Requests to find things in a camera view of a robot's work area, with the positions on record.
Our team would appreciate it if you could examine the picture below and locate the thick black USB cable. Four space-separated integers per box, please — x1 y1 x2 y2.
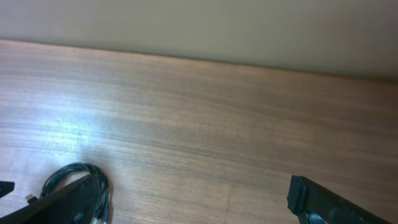
24 162 110 224

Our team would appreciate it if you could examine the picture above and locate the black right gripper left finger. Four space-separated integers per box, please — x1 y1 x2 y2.
1 174 100 224

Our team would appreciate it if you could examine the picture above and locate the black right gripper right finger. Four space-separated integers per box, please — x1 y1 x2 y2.
287 175 391 224

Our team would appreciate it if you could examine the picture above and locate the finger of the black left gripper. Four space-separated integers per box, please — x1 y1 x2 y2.
0 181 15 198

